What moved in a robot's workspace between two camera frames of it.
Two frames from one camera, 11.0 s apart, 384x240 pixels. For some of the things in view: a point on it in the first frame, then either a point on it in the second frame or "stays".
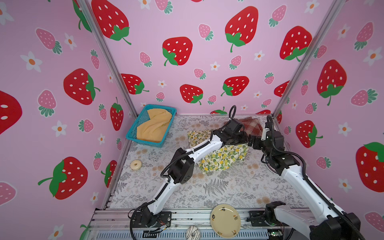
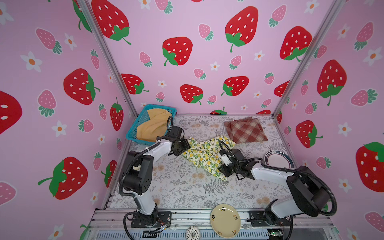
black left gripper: (242, 137) → (186, 146)
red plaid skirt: (251, 125) stays
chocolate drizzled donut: (192, 233) stays
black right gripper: (256, 144) → (223, 170)
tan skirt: (154, 130) stays
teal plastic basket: (144, 116) stays
